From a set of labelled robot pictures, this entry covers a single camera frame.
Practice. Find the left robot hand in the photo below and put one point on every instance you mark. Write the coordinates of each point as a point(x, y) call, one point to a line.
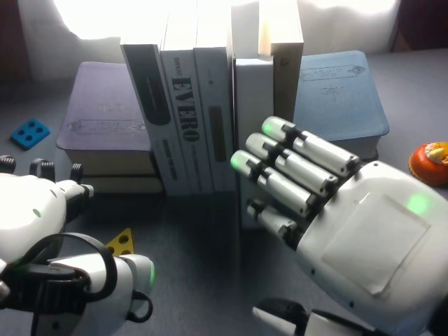
point(28, 210)

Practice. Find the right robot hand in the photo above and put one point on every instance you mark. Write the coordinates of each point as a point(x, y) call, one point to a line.
point(367, 238)

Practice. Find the purple leather-look book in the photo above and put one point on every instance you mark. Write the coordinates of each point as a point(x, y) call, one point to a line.
point(101, 105)

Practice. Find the blue notebook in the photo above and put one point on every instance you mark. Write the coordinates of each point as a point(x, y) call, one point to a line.
point(336, 112)

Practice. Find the white book olive spine label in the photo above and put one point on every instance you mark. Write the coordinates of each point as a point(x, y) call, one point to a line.
point(204, 87)

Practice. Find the blue four-hole block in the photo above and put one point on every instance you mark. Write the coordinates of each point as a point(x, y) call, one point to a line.
point(29, 134)

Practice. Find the orange toy pastry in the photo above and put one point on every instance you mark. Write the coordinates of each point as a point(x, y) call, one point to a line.
point(428, 164)

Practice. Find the yellow triangle block with holes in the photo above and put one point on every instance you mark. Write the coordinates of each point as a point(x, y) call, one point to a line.
point(122, 243)

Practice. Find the grey table cloth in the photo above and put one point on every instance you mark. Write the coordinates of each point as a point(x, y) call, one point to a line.
point(196, 262)

